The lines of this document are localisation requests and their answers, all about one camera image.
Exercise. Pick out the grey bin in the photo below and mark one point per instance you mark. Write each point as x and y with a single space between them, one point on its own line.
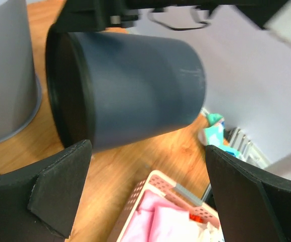
20 89

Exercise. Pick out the white folded cloth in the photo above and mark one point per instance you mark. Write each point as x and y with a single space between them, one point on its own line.
209 233

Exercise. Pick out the orange cloth piece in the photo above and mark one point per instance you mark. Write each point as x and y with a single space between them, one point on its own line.
196 218

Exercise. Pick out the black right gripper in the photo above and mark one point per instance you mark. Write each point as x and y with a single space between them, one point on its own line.
94 16

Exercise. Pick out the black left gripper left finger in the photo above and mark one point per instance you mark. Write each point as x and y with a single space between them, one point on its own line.
39 202

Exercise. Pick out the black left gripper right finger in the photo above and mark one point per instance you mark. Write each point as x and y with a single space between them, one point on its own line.
252 204

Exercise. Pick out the black round bin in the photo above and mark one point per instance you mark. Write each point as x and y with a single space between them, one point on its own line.
115 89

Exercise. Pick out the pink perforated basket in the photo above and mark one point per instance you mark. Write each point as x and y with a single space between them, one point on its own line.
164 186

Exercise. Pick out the green patterned sock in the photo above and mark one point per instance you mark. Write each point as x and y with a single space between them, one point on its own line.
214 134

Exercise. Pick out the pink folded cloth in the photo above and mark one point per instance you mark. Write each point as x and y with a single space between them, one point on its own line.
157 219

